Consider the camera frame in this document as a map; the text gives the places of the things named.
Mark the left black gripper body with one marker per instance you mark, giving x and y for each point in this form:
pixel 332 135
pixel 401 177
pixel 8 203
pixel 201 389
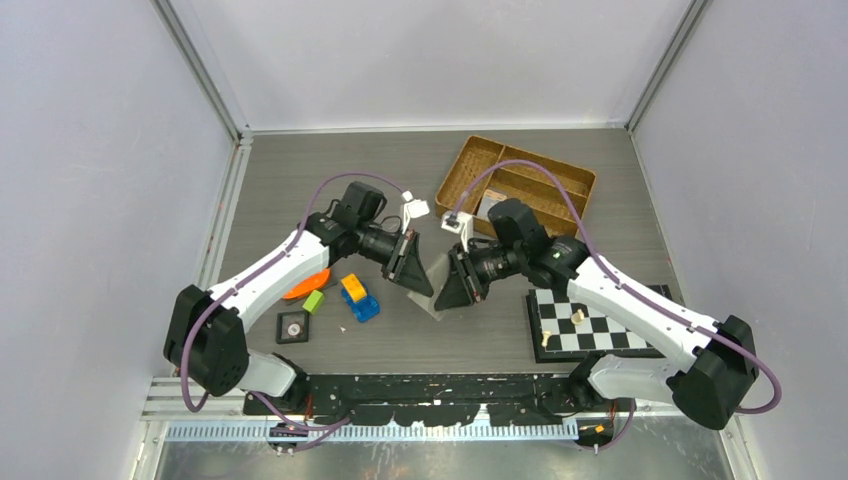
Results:
pixel 391 267

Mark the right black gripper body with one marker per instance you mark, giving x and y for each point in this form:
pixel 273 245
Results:
pixel 468 270

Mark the credit card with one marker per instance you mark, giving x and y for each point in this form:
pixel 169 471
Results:
pixel 491 198

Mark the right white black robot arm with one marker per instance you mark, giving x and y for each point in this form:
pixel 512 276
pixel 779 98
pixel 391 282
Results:
pixel 705 367

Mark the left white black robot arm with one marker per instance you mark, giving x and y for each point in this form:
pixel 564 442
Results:
pixel 206 338

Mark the blue yellow toy car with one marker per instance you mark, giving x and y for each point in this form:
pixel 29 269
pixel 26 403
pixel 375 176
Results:
pixel 363 305

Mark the orange tape dispenser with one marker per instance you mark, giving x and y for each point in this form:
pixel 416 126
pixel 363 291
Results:
pixel 314 282

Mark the green block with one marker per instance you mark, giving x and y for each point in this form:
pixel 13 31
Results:
pixel 313 301

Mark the woven wicker divided tray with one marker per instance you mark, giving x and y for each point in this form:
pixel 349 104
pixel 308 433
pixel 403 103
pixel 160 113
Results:
pixel 531 186

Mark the black white chessboard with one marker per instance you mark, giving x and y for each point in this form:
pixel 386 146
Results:
pixel 550 311

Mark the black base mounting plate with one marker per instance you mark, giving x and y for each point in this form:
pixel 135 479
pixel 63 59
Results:
pixel 436 400

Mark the wooden chess pawn upper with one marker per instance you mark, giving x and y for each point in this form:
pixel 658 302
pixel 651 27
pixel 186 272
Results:
pixel 578 317

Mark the small black square box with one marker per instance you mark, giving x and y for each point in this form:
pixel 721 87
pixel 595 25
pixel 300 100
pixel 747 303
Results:
pixel 292 327

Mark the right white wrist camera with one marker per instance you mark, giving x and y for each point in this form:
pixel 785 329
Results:
pixel 461 224

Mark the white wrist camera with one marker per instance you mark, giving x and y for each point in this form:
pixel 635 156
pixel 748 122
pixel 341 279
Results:
pixel 461 224
pixel 412 208

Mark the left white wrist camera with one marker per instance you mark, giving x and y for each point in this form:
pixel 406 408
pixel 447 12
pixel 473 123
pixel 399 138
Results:
pixel 412 208

